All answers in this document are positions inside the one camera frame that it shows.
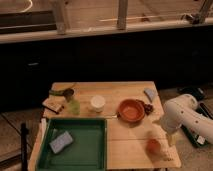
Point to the pale translucent gripper body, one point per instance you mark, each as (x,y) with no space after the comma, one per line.
(170,134)

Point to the orange apple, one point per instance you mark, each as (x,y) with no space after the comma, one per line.
(153,146)

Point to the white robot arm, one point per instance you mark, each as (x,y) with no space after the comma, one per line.
(181,110)

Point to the white paper cup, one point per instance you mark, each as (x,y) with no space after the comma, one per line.
(97,103)

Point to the light green cup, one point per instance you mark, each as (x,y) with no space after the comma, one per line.
(74,107)

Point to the dark metal cup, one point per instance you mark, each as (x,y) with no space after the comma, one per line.
(68,94)

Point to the dark red grapes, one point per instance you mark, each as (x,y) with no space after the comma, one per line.
(148,108)

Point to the orange bowl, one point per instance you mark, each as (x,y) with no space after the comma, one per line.
(130,110)

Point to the green plastic tray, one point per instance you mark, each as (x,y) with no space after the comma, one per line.
(87,152)

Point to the blue sponge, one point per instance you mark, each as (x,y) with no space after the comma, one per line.
(60,142)

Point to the small wooden box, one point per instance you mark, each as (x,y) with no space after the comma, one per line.
(52,106)

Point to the green cucumber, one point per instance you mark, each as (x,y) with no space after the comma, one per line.
(56,92)

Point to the black post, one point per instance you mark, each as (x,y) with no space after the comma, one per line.
(24,133)

